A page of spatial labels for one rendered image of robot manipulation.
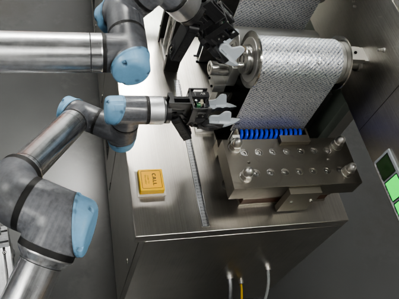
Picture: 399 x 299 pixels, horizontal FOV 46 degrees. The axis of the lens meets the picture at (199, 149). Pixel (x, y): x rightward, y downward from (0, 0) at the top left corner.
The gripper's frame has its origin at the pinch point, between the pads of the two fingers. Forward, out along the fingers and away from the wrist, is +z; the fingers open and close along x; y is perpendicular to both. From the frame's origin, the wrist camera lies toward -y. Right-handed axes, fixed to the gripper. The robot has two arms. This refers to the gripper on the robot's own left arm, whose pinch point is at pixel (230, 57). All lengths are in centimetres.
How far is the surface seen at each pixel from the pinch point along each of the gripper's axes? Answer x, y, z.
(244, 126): -4.1, -11.1, 22.9
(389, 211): 11, -9, 187
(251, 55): 0.4, 4.1, 3.8
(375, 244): -8, -20, 174
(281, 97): -4.2, 3.2, 19.6
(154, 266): -30, -57, 30
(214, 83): 3.8, -10.4, 9.2
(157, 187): -16.4, -36.6, 11.1
